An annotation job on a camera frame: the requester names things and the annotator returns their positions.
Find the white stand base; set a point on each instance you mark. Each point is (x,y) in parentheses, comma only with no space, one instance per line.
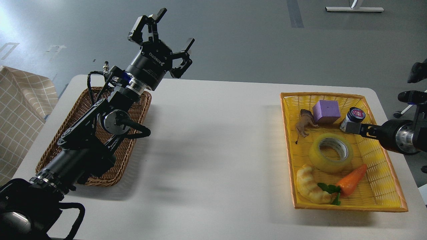
(355,6)

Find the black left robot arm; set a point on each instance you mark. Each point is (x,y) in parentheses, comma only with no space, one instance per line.
(30,208)

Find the office chair base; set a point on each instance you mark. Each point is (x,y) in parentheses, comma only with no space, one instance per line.
(398,114)

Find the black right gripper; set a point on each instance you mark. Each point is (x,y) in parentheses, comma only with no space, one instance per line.
(393,135)

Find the yellow plastic basket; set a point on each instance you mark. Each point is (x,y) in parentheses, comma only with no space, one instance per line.
(379,190)

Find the yellow tape roll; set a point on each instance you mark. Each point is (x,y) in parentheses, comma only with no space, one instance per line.
(330,153)

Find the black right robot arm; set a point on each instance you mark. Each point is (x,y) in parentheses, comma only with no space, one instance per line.
(419,122)

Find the small dark jar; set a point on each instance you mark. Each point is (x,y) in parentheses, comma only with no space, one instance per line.
(355,115)

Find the toy orange carrot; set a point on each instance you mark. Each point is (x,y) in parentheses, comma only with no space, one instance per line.
(346,186)

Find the brown toy animal figure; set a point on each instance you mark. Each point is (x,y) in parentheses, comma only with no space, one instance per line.
(306,119)

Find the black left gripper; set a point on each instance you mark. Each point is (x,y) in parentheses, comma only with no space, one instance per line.
(155,57)

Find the purple foam block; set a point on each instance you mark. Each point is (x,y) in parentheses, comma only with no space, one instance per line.
(326,112)

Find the toy croissant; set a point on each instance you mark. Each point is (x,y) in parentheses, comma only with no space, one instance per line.
(308,188)

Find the beige checkered cloth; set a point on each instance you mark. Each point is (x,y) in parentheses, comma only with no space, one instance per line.
(26,99)

